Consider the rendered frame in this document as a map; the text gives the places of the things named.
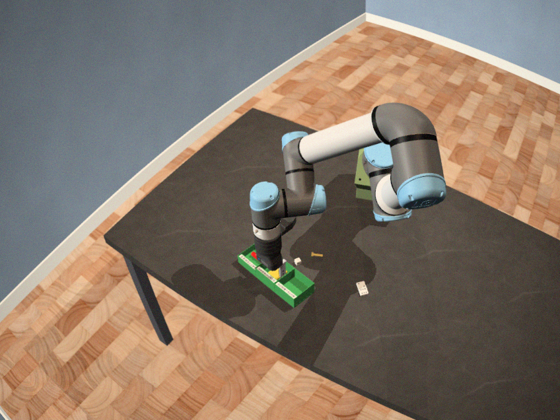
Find white domino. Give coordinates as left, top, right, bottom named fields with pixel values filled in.
left=357, top=281, right=368, bottom=296

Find yellow rectangular pad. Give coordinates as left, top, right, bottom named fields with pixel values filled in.
left=268, top=269, right=280, bottom=280

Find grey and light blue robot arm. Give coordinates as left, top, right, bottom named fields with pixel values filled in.
left=250, top=102, right=446, bottom=230

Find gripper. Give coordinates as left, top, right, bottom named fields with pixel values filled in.
left=253, top=217, right=296, bottom=277

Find green rack of bins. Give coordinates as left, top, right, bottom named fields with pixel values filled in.
left=238, top=244, right=314, bottom=308

